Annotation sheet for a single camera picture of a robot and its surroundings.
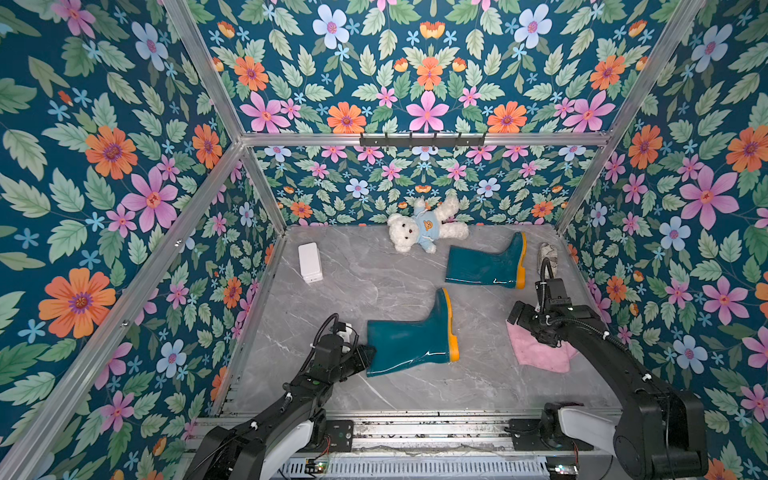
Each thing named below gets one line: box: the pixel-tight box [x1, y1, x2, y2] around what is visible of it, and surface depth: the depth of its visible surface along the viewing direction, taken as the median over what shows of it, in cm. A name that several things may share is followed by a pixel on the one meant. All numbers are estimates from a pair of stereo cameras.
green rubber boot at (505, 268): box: [445, 232, 527, 290], surface depth 104 cm
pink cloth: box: [506, 320, 578, 373], surface depth 88 cm
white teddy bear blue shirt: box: [387, 196, 469, 253], surface depth 113 cm
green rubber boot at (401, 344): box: [366, 288, 461, 377], surface depth 88 cm
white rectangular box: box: [298, 242, 323, 283], surface depth 106 cm
